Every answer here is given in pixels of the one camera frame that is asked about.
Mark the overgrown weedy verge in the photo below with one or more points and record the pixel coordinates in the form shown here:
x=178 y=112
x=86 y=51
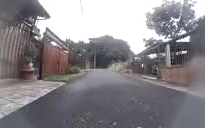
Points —
x=118 y=66

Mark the large leafy tree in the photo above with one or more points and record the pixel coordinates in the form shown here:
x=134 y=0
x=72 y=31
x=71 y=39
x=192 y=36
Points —
x=171 y=18

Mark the group of dark trees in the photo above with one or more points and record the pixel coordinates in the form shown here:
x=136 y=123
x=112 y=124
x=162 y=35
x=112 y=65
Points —
x=106 y=50

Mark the building with corrugated wall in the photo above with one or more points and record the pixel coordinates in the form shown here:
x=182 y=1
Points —
x=6 y=50

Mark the green bush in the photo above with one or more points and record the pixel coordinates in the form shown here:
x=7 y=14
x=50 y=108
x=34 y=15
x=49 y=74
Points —
x=74 y=69

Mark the grass verge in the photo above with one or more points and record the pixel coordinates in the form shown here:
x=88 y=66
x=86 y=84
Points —
x=65 y=77

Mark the plant in red pot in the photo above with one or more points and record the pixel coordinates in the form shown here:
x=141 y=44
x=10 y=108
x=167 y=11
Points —
x=28 y=71

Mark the grey tiled pavement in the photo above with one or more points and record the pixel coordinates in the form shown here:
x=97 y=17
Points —
x=10 y=96

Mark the grey asphalt road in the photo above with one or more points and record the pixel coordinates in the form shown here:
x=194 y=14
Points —
x=103 y=96

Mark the low brick wall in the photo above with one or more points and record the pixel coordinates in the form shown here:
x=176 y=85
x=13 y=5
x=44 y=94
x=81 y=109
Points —
x=173 y=75

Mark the building with roofed porch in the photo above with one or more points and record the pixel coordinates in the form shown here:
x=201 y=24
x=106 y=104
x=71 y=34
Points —
x=180 y=53

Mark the red-brown wooden fence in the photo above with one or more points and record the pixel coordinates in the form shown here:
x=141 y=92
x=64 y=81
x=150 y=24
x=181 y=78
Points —
x=53 y=60

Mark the pale pole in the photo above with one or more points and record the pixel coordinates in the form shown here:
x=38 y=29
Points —
x=95 y=58

